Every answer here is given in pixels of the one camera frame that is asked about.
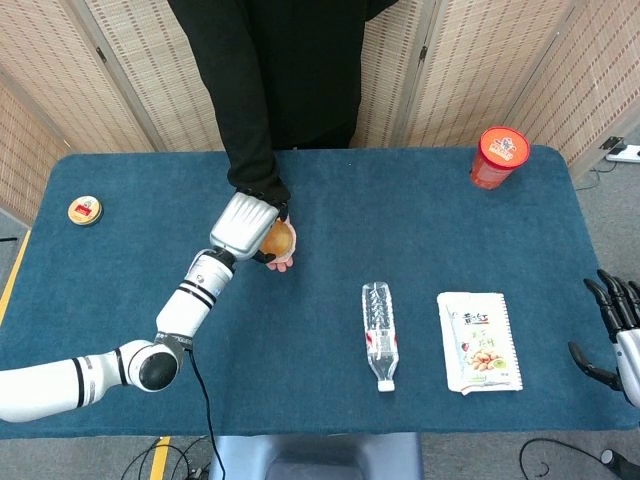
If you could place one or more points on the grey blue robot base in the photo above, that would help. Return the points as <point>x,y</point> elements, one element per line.
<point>320,457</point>

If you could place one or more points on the black screen hinge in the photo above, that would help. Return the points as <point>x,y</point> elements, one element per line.
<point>101,54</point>
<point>424,52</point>

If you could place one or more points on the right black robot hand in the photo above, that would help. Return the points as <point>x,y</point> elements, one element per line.
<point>630,350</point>

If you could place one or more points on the white power strip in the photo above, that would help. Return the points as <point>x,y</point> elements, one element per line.
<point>627,154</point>

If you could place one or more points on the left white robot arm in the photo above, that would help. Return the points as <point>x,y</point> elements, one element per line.
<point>50,385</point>

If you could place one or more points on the black floor device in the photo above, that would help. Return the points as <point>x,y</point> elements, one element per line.
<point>620,466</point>

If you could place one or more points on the red paper tub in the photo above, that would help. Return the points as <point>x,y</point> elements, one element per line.
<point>500,155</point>

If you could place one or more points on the clear plastic water bottle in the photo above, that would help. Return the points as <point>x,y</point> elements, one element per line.
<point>380,340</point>

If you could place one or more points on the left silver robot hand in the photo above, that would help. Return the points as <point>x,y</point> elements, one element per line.
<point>240,225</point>

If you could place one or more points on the white snack bag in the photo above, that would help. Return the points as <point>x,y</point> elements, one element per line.
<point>480,345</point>

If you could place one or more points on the woven folding screen panel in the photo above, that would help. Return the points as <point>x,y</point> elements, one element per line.
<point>600,75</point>
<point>50,50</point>
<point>390,75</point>
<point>490,60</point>
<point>25,160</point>
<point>160,65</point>

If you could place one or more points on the blue table cloth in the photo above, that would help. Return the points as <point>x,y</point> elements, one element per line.
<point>325,225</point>

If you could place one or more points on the person's black clothed torso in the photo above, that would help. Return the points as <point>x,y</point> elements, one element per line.
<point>310,75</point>

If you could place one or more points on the round gold red tin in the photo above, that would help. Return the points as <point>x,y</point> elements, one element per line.
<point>85,210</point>

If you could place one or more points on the person's bare hand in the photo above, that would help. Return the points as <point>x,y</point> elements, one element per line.
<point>286,262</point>

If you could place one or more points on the person's black sleeved arm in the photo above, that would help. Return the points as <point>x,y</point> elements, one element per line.
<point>245,140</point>

